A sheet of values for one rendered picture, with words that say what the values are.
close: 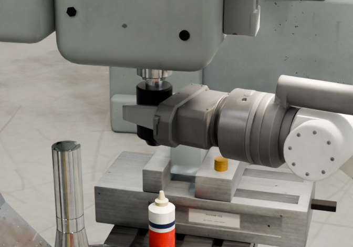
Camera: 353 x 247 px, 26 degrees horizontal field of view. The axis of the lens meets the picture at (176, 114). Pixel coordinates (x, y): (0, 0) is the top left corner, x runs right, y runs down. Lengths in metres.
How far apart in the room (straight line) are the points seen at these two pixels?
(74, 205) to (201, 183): 0.58
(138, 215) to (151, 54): 0.46
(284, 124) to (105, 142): 3.17
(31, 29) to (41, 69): 4.40
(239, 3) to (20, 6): 0.25
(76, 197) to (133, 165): 0.69
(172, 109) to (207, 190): 0.31
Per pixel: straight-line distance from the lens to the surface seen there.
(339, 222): 3.32
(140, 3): 0.85
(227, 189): 1.20
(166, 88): 0.97
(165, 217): 1.16
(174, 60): 0.86
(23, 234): 1.31
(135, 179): 1.28
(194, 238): 1.25
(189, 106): 0.93
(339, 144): 0.85
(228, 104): 0.91
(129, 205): 1.26
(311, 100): 0.89
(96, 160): 3.83
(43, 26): 0.89
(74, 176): 0.64
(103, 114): 4.42
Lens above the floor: 1.58
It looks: 21 degrees down
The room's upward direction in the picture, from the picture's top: straight up
